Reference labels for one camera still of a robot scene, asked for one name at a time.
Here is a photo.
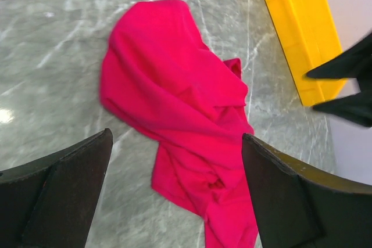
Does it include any pink t-shirt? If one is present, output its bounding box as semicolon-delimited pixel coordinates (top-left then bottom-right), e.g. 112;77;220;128
99;0;258;247

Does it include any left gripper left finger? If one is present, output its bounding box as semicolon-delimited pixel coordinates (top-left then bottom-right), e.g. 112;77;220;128
1;128;113;247

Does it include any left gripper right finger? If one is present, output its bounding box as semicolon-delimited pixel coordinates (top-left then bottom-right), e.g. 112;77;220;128
242;134;371;248

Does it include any yellow plastic tray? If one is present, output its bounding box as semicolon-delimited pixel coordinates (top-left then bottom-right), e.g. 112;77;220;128
265;0;346;107

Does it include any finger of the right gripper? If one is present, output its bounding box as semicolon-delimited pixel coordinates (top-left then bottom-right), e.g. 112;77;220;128
305;32;371;80
312;90;371;128

